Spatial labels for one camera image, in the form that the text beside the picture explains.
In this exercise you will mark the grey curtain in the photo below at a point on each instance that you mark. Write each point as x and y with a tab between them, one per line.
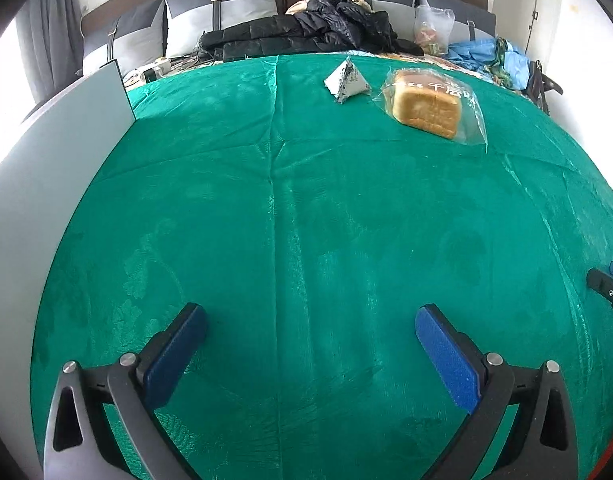
51	35

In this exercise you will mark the grey triangular snack packet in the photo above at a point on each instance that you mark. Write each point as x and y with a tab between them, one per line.
346	82

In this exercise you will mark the clear plastic bag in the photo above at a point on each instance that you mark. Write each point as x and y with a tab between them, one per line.
434	30

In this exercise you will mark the clear bread loaf packet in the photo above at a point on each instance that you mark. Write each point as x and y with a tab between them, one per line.
426	107

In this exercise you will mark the green satin cloth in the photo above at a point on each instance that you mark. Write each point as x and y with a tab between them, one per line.
311	235

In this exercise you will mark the black bag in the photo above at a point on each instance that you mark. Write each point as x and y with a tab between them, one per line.
536	85

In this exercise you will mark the blue cloth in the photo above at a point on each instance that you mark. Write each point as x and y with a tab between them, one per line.
471	50

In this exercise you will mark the colourful printed bedsheet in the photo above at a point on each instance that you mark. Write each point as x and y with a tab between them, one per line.
466	67

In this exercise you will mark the bright window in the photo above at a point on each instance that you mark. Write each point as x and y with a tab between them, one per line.
6	70

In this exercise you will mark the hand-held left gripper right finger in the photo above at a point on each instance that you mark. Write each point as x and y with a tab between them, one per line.
449	360

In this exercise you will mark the white cardboard box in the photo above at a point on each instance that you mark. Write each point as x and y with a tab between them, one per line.
46	185

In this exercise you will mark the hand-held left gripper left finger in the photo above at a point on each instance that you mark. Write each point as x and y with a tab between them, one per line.
179	355

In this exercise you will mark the white door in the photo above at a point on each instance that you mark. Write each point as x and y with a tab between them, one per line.
516	0

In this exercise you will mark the black puffer jacket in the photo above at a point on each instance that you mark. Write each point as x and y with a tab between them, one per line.
286	35

